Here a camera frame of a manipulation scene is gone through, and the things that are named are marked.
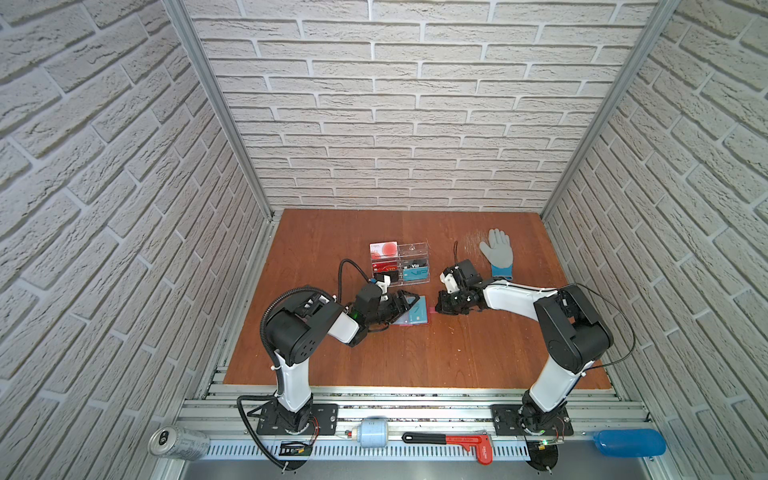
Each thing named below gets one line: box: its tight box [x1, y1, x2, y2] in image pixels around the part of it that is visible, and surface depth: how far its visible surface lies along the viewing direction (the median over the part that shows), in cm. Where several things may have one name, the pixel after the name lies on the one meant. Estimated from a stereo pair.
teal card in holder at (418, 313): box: [409, 296, 427, 324], surface depth 94 cm
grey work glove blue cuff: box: [479, 229, 514, 281], surface depth 109 cm
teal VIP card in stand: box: [403, 266, 429, 281], surface depth 101 cm
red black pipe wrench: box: [402, 432, 493, 466], surface depth 72 cm
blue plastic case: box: [593, 428, 667, 458], surface depth 71 cm
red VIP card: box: [372, 262, 399, 271], surface depth 99 cm
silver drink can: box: [148, 425, 210, 461], surface depth 61 cm
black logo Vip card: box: [402, 259, 428, 269], surface depth 100 cm
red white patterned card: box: [369, 241, 398, 260], surface depth 99 cm
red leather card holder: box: [393, 295, 436, 327], surface depth 93 cm
